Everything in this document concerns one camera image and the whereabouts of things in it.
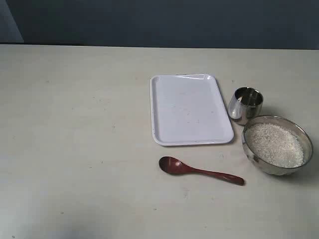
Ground white plastic tray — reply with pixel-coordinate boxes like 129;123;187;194
150;74;234;146

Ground dark red wooden spoon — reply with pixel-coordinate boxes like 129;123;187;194
159;156;245;186

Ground steel bowl of rice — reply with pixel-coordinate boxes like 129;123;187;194
241;115;314;176

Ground small steel cup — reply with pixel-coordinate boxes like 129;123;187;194
228;87;264;125

